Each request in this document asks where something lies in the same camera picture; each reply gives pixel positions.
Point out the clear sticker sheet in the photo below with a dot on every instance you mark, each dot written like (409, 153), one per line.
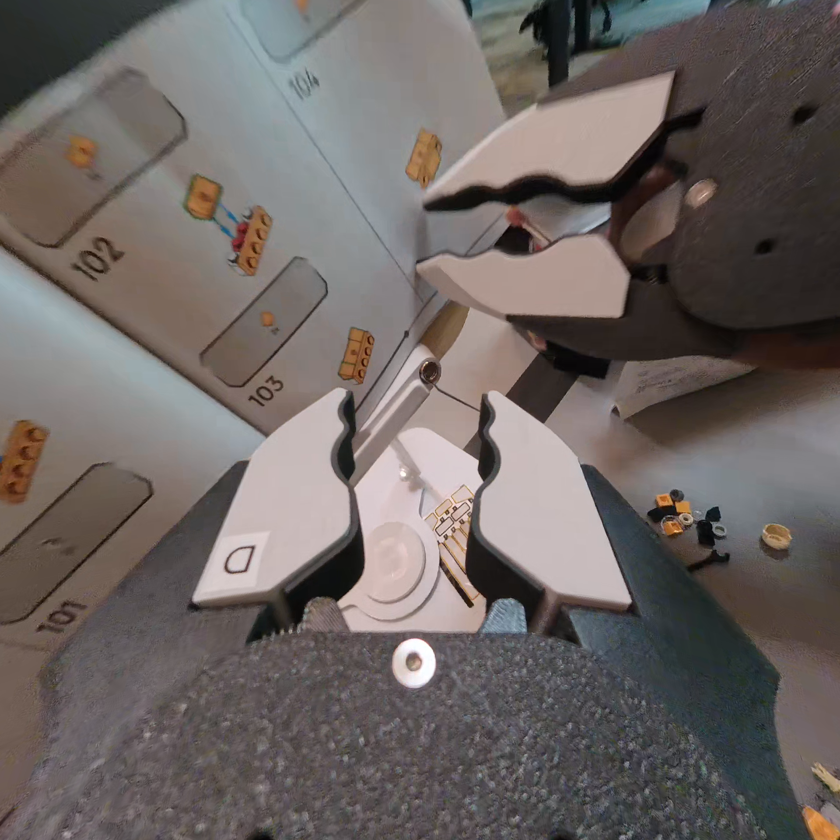
(453, 525)

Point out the white book stand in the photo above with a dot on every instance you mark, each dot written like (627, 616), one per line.
(394, 571)

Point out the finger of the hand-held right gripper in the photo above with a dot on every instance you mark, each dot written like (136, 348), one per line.
(544, 279)
(577, 138)

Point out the pile of small toy bricks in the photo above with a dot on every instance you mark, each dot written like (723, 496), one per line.
(682, 518)

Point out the tan round toy piece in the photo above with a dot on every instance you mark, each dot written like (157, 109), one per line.
(776, 536)

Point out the person's right hand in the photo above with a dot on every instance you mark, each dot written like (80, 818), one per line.
(794, 351)

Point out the light wooden panel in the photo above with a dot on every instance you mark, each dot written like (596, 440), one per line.
(446, 331)

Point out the white printed paper bag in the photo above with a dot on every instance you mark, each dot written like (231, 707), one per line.
(676, 387)

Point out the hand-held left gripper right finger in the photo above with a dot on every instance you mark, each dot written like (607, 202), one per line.
(551, 525)

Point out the black tripod pole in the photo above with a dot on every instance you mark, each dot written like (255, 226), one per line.
(559, 39)

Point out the black toy wrench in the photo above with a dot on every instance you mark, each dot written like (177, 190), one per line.
(709, 560)

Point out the large dark panel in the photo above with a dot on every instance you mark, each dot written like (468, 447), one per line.
(52, 39)

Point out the yellow toy brick car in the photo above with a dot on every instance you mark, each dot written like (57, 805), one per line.
(817, 820)

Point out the instruction booklet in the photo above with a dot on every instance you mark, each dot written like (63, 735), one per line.
(197, 295)

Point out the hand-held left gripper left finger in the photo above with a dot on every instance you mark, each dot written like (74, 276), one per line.
(289, 518)

